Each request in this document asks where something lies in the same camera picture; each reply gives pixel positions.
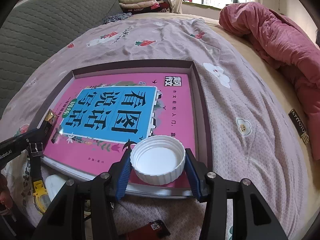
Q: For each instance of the pink and blue book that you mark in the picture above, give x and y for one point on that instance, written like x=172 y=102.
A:
x=98 y=115

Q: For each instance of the beige mattress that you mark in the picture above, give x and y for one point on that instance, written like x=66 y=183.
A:
x=283 y=90

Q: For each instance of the crumpled pink duvet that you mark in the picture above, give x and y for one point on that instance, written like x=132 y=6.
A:
x=285 y=47

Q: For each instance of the white earbuds case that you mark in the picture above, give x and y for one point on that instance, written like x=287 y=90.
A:
x=54 y=183

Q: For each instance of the shallow grey cardboard box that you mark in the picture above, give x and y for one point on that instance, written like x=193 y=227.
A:
x=180 y=188

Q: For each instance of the person's hand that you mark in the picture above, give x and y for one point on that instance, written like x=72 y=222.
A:
x=6 y=199

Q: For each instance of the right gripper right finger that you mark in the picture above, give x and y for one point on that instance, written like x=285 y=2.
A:
x=252 y=216

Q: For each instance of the blue patterned cloth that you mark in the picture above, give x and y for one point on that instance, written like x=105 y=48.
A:
x=117 y=17

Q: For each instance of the pink strawberry bear blanket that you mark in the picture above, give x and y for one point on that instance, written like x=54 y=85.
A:
x=252 y=135

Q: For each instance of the white plastic bottle cap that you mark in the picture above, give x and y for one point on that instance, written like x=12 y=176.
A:
x=158 y=160

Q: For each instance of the red lighter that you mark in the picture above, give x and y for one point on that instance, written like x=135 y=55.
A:
x=152 y=231

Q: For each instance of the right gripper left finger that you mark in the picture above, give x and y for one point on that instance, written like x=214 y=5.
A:
x=65 y=218

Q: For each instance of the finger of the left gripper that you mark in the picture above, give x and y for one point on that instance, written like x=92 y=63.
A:
x=34 y=136

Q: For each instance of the folded clothes stack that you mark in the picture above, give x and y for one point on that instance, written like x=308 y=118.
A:
x=144 y=6

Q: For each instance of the grey quilted headboard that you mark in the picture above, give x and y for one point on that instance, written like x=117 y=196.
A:
x=37 y=29

